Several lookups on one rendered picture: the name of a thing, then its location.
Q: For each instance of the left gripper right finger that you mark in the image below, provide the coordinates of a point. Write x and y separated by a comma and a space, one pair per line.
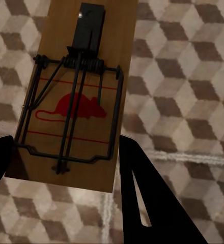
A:
170, 222

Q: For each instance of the mousetrap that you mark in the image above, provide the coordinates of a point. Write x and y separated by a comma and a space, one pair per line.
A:
69, 128

